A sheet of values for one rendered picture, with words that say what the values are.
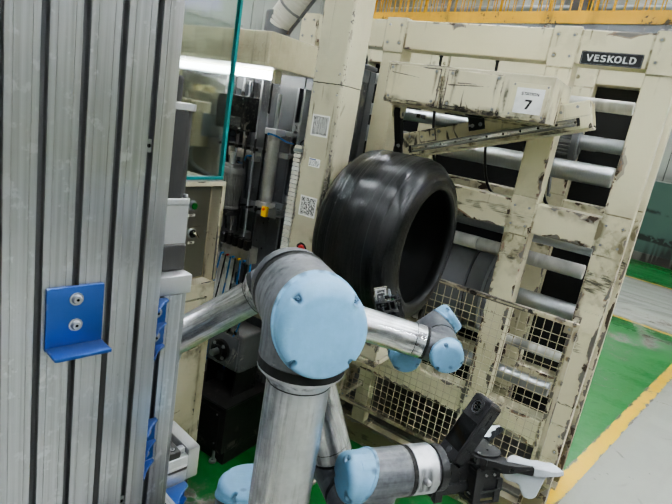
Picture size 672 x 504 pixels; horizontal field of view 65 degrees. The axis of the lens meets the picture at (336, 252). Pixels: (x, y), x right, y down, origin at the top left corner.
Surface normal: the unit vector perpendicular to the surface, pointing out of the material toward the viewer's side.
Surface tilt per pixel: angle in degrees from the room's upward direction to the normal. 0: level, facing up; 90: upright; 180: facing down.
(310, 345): 82
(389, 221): 75
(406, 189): 57
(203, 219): 90
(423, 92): 90
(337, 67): 90
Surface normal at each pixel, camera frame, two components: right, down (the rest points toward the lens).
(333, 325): 0.36, 0.16
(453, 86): -0.56, 0.11
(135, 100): 0.71, 0.29
